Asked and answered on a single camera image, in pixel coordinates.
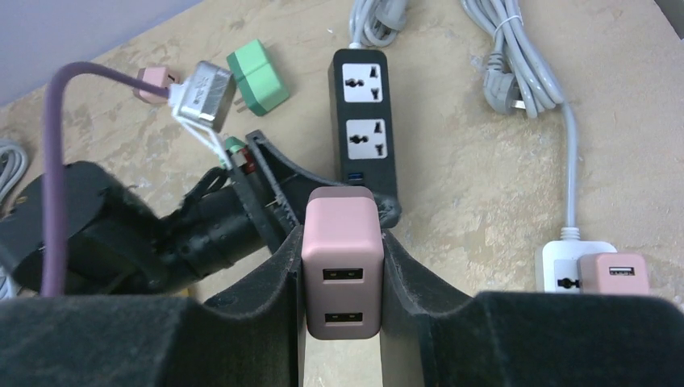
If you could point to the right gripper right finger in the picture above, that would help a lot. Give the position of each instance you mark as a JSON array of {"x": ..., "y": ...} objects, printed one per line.
[{"x": 434, "y": 335}]

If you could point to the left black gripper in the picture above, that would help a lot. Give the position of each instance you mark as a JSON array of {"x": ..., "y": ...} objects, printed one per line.
[{"x": 218, "y": 224}]

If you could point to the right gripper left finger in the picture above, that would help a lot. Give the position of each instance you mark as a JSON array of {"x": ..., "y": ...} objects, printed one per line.
[{"x": 251, "y": 334}]

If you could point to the pink charger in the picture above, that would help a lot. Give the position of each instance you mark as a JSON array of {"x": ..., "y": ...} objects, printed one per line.
[
  {"x": 616, "y": 273},
  {"x": 342, "y": 260}
]

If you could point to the green usb charger plug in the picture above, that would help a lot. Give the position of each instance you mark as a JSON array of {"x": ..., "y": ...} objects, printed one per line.
[{"x": 260, "y": 84}]

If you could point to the black power strip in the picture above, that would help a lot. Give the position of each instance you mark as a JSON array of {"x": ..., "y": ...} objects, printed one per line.
[{"x": 361, "y": 117}]

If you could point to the pink usb charger plug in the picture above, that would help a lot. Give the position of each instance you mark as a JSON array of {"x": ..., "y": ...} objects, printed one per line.
[{"x": 160, "y": 76}]

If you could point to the green charger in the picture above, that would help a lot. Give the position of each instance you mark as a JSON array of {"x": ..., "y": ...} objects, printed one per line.
[{"x": 240, "y": 156}]

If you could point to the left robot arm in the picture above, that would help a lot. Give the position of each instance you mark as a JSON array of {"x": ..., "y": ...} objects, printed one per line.
[{"x": 117, "y": 245}]

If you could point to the white power strip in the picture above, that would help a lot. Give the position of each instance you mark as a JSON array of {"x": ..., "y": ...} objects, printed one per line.
[{"x": 556, "y": 263}]

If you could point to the pink charger on white strip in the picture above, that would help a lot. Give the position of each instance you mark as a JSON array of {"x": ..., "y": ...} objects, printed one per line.
[{"x": 616, "y": 273}]

